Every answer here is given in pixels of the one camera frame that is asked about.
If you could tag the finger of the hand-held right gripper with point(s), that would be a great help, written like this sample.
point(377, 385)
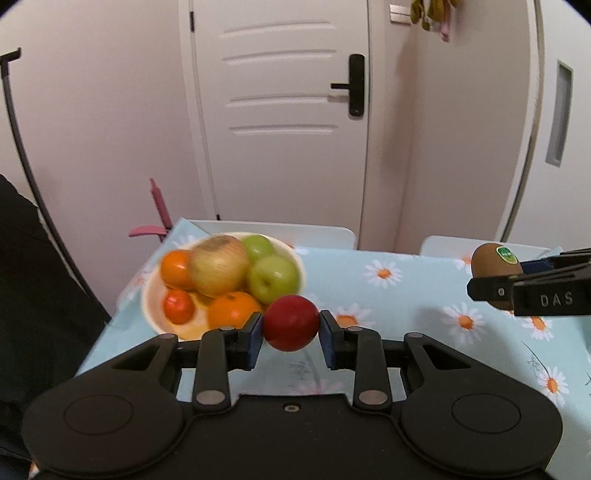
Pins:
point(489, 288)
point(538, 266)

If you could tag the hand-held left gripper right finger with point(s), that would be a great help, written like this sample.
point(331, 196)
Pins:
point(328, 344)

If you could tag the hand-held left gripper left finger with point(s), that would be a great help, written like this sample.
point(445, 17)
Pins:
point(254, 344)

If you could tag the brown kiwi with green sticker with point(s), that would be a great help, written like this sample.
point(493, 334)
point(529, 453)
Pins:
point(489, 261)

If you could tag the large orange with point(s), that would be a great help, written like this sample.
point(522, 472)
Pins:
point(233, 311)
point(175, 270)

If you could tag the red apple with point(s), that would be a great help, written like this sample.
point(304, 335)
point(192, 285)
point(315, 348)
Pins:
point(291, 323)

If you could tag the large green apple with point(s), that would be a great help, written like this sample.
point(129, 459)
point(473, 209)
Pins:
point(274, 279)

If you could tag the brown pear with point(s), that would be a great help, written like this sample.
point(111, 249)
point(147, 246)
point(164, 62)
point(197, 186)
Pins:
point(219, 270)

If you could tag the small red-orange tomato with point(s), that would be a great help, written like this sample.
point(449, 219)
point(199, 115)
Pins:
point(178, 307)

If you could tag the cream oval dish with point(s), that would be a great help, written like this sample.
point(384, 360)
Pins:
point(148, 295)

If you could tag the white chair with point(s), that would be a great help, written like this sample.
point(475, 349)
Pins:
point(314, 235)
point(443, 244)

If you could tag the blue daisy print tablecloth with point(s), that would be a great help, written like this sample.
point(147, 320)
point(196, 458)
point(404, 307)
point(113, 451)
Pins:
point(415, 286)

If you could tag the small green apple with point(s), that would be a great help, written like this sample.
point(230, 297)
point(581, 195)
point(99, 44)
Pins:
point(257, 247)

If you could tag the white door with grey panel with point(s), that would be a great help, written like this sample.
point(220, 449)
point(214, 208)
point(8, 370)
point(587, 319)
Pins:
point(521, 138)

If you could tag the pink chair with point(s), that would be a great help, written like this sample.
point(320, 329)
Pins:
point(159, 207)

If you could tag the white panelled door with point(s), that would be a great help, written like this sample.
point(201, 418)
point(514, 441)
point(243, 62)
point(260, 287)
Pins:
point(277, 175)

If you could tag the dark cloth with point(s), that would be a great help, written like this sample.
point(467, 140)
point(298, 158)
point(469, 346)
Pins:
point(37, 300)

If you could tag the hanging green ornament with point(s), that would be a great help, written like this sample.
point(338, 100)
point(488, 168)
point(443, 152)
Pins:
point(427, 11)

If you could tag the black curved stand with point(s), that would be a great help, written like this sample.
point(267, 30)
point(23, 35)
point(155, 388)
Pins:
point(11, 54)

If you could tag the wall switch plate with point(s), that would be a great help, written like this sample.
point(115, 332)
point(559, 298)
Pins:
point(400, 14)

